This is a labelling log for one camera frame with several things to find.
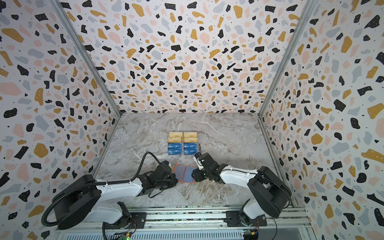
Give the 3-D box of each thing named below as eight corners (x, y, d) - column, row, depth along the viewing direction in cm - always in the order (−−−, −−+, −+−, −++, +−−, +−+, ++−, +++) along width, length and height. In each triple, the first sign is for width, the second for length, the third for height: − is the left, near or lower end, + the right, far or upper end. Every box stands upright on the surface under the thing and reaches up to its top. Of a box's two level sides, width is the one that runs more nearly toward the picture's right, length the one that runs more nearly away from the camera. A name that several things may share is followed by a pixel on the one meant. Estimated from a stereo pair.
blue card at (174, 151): (168, 155, 100) (167, 152, 97) (169, 150, 103) (168, 147, 100) (181, 155, 100) (180, 152, 97) (181, 150, 103) (181, 147, 100)
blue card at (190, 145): (183, 149, 101) (183, 146, 98) (184, 145, 102) (183, 142, 100) (197, 149, 101) (197, 146, 98) (197, 145, 103) (197, 142, 100)
